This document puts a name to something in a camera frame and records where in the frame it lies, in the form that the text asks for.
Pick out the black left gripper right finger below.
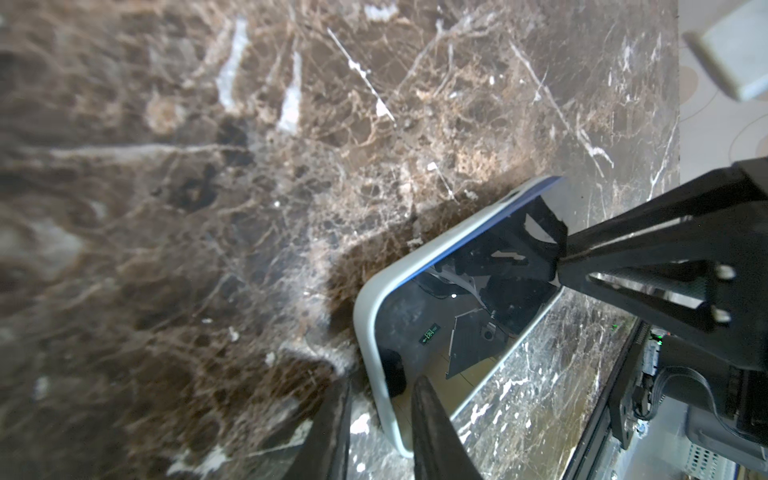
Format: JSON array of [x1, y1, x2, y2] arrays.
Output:
[[411, 376, 482, 480]]

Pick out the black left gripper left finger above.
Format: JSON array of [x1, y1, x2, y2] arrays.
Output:
[[283, 378, 352, 480]]

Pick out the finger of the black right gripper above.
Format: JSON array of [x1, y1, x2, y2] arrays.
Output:
[[557, 158, 767, 369]]

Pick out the light blue case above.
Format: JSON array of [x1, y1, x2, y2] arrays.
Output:
[[352, 175, 565, 458]]

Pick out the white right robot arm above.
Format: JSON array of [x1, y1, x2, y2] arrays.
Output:
[[557, 158, 767, 471]]

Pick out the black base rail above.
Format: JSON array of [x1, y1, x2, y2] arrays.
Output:
[[563, 320, 650, 480]]

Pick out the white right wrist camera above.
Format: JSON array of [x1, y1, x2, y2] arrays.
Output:
[[683, 0, 767, 102]]

